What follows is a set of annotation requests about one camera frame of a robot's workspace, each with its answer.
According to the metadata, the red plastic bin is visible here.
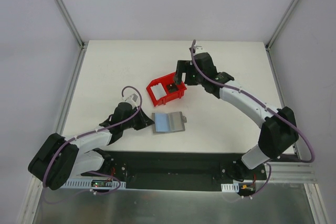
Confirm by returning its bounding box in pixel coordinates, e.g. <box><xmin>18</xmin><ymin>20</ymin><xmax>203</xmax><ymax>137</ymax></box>
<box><xmin>146</xmin><ymin>72</ymin><xmax>187</xmax><ymax>107</ymax></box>

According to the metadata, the white card stack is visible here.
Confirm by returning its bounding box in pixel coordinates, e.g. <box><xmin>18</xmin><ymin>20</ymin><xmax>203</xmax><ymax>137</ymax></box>
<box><xmin>151</xmin><ymin>83</ymin><xmax>166</xmax><ymax>100</ymax></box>

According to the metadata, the grey leather card holder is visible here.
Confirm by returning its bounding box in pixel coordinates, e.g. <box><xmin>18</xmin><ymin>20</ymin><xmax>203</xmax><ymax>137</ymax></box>
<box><xmin>152</xmin><ymin>111</ymin><xmax>187</xmax><ymax>134</ymax></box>

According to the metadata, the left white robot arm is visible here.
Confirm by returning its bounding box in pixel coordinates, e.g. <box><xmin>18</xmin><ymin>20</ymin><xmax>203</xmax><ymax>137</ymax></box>
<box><xmin>28</xmin><ymin>102</ymin><xmax>154</xmax><ymax>190</ymax></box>

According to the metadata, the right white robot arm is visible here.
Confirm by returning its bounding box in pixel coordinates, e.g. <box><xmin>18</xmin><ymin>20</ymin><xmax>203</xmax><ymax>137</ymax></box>
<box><xmin>173</xmin><ymin>52</ymin><xmax>299</xmax><ymax>179</ymax></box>

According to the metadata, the black block in bin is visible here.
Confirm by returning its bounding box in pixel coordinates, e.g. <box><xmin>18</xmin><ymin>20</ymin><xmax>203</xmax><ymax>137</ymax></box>
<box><xmin>166</xmin><ymin>83</ymin><xmax>179</xmax><ymax>94</ymax></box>

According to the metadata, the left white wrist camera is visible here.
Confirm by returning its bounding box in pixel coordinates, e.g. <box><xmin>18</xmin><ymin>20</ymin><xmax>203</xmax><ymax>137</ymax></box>
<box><xmin>124</xmin><ymin>93</ymin><xmax>139</xmax><ymax>105</ymax></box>

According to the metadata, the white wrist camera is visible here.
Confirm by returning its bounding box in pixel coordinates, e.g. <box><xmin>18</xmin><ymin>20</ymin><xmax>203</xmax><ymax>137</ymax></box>
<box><xmin>124</xmin><ymin>93</ymin><xmax>139</xmax><ymax>105</ymax></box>
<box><xmin>193</xmin><ymin>45</ymin><xmax>204</xmax><ymax>54</ymax></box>

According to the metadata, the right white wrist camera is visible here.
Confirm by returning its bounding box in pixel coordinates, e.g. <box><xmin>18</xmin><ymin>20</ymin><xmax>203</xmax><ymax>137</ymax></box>
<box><xmin>193</xmin><ymin>45</ymin><xmax>204</xmax><ymax>54</ymax></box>

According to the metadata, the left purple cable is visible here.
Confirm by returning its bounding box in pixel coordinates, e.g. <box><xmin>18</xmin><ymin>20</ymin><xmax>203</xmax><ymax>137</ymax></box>
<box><xmin>41</xmin><ymin>86</ymin><xmax>144</xmax><ymax>196</ymax></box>

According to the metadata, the purple cable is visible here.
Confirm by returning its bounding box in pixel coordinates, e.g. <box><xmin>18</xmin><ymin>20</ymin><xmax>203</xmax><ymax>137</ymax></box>
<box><xmin>189</xmin><ymin>39</ymin><xmax>316</xmax><ymax>200</ymax></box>
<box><xmin>41</xmin><ymin>86</ymin><xmax>144</xmax><ymax>196</ymax></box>

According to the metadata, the right aluminium frame post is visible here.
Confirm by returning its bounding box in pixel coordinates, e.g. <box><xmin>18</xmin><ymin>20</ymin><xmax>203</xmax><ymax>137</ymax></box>
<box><xmin>265</xmin><ymin>0</ymin><xmax>301</xmax><ymax>51</ymax></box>

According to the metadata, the aluminium frame post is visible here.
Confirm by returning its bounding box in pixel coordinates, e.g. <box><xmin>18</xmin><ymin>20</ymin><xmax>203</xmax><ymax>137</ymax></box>
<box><xmin>54</xmin><ymin>0</ymin><xmax>86</xmax><ymax>49</ymax></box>
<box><xmin>265</xmin><ymin>0</ymin><xmax>301</xmax><ymax>51</ymax></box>

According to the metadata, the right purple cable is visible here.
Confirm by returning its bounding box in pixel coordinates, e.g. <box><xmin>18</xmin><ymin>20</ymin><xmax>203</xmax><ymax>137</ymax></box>
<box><xmin>189</xmin><ymin>39</ymin><xmax>316</xmax><ymax>200</ymax></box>

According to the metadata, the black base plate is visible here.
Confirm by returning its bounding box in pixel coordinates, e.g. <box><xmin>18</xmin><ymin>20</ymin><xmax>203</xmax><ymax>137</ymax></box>
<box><xmin>82</xmin><ymin>151</ymin><xmax>269</xmax><ymax>191</ymax></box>

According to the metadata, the left white cable duct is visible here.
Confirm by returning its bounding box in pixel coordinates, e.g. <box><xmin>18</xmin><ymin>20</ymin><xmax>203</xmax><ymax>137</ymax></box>
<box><xmin>61</xmin><ymin>178</ymin><xmax>126</xmax><ymax>190</ymax></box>

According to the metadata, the white cable duct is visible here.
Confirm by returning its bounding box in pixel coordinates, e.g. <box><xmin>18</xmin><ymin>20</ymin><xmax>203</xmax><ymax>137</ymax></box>
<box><xmin>61</xmin><ymin>178</ymin><xmax>126</xmax><ymax>190</ymax></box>
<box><xmin>220</xmin><ymin>182</ymin><xmax>239</xmax><ymax>193</ymax></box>

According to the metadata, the right white cable duct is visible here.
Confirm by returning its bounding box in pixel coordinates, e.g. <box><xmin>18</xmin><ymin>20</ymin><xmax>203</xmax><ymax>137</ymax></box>
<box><xmin>220</xmin><ymin>182</ymin><xmax>239</xmax><ymax>193</ymax></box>

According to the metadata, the aluminium front rail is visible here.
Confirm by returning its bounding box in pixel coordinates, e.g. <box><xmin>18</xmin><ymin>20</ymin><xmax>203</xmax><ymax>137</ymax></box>
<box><xmin>269</xmin><ymin>162</ymin><xmax>317</xmax><ymax>184</ymax></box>

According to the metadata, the left aluminium frame post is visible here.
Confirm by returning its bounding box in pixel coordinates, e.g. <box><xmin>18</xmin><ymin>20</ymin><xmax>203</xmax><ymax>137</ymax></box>
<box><xmin>54</xmin><ymin>0</ymin><xmax>86</xmax><ymax>49</ymax></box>

